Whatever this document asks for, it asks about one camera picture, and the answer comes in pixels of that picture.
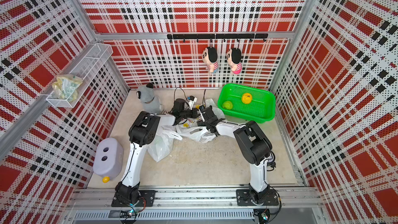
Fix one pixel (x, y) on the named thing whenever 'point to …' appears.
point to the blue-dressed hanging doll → (210, 55)
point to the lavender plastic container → (108, 158)
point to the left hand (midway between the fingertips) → (205, 110)
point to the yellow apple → (246, 98)
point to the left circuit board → (130, 214)
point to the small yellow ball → (105, 179)
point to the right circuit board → (263, 215)
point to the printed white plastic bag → (189, 128)
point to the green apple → (227, 104)
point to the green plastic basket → (261, 109)
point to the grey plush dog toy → (146, 94)
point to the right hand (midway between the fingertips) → (207, 120)
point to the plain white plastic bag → (162, 145)
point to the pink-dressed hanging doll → (233, 56)
